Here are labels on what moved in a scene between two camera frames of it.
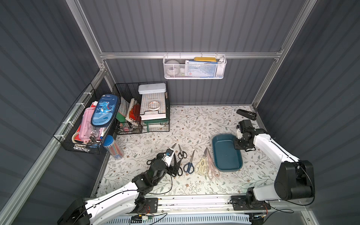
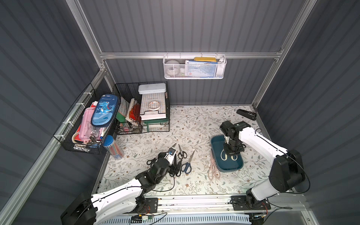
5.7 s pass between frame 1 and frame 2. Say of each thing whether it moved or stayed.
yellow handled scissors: moved
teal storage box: stayed
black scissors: stayed
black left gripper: stayed
